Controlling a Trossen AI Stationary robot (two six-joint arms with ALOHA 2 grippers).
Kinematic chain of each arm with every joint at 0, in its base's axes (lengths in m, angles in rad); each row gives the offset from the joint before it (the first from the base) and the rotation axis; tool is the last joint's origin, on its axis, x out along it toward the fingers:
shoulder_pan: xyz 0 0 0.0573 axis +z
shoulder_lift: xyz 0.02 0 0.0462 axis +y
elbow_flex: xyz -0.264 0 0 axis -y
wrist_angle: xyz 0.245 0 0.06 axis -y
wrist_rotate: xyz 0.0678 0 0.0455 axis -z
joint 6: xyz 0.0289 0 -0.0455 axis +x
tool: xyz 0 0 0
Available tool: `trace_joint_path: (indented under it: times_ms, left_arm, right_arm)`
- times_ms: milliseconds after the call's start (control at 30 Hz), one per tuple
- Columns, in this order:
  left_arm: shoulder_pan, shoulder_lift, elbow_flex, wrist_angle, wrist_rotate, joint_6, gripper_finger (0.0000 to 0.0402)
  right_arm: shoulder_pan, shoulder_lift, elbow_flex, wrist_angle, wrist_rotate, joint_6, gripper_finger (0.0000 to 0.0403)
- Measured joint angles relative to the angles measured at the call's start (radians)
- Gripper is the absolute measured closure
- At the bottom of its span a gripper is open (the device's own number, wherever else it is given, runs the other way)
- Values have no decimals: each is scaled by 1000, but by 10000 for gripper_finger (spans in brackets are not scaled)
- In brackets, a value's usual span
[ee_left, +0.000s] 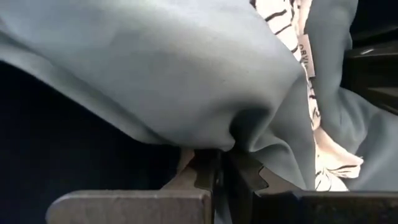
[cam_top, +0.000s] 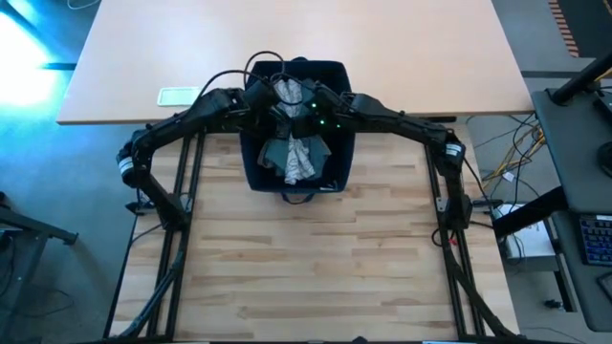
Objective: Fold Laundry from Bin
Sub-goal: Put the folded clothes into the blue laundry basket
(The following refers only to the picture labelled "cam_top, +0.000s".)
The navy white striped fabric bin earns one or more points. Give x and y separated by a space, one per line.
344 162

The dark rug with orange edge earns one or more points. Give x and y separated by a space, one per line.
588 24

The grey metal side table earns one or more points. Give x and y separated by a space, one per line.
28 227

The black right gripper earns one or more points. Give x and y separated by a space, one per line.
325 110

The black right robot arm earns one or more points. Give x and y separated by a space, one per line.
406 126

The light wooden office desk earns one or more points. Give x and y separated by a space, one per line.
430 48

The black aluminium table frame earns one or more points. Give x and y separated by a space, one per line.
177 277

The white box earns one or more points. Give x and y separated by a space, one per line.
531 243

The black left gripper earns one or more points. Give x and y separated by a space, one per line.
260 102

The grey metal frame bracket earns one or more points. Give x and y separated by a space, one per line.
442 204

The black backlit keyboard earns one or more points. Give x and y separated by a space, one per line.
596 239

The black monitor pole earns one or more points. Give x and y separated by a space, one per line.
581 81

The dark grey side desk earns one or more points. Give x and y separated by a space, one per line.
569 157

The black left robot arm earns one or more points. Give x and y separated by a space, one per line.
162 129

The teal green shorts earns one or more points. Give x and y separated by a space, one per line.
272 155

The white leaf-print cloth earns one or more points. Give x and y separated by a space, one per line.
299 162

